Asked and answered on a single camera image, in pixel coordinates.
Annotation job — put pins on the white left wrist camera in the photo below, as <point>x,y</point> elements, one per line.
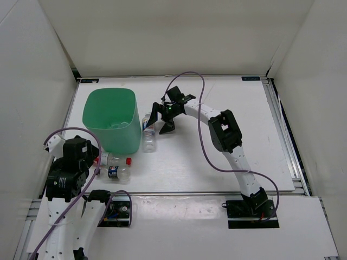
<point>54,146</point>

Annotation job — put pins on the clear Pepsi bottle black cap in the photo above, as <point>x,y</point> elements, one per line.
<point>119,174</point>

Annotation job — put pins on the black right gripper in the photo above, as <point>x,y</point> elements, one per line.
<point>169,124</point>

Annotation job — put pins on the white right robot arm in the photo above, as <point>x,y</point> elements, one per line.
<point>225,135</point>

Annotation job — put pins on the green plastic bin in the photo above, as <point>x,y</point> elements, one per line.
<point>107,105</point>

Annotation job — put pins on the aluminium table frame rail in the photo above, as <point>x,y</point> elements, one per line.
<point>288,145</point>

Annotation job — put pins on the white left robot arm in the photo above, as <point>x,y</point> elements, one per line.
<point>72,219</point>

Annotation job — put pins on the clear bottle red label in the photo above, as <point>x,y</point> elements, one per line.
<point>109,159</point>

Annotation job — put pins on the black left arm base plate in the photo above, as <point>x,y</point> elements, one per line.
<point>118,214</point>

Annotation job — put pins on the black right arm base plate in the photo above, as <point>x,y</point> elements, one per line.
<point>240,216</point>

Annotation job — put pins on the clear bottle blue white label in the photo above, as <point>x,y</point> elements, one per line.
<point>149,144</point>

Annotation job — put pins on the clear bottle blue cap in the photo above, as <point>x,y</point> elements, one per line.
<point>117,125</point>

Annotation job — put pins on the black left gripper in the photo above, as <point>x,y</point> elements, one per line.
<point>92,153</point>

